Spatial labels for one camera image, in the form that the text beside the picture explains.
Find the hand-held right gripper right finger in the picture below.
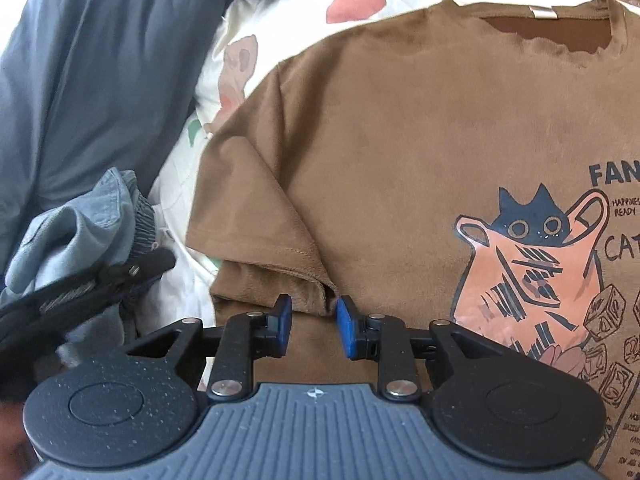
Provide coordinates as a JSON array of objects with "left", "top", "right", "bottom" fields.
[{"left": 336, "top": 295, "right": 497, "bottom": 403}]

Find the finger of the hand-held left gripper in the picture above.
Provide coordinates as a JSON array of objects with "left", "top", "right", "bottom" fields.
[{"left": 99, "top": 247, "right": 178, "bottom": 292}]

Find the dark grey pillow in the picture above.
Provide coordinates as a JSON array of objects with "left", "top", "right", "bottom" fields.
[{"left": 0, "top": 0, "right": 241, "bottom": 261}]

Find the brown printed t-shirt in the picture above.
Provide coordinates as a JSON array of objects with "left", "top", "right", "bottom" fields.
[{"left": 185, "top": 0, "right": 640, "bottom": 480}]

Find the grey green shirt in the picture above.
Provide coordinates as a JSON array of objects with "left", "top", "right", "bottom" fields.
[{"left": 0, "top": 167, "right": 161, "bottom": 361}]

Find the cream bear print bed sheet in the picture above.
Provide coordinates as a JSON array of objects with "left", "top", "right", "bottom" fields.
[{"left": 132, "top": 0, "right": 466, "bottom": 391}]

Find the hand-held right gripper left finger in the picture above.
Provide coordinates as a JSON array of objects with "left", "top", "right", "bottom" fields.
[{"left": 124, "top": 293, "right": 293, "bottom": 403}]

